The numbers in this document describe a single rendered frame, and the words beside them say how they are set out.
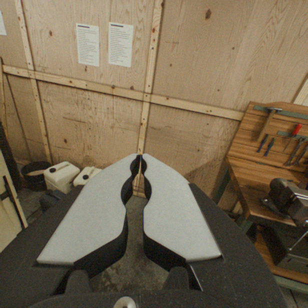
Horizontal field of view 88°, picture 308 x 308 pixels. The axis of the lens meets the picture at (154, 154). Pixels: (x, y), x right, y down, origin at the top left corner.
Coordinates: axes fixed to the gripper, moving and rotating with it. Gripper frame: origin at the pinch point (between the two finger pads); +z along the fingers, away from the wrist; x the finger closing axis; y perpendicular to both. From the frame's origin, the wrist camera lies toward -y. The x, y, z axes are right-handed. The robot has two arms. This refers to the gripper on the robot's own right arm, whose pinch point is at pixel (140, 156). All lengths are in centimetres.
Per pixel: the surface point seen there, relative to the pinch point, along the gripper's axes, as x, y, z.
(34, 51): -108, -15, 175
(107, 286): -31, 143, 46
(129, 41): -14, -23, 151
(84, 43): -55, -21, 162
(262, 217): 65, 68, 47
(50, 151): -126, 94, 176
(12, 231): -74, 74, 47
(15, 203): -69, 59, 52
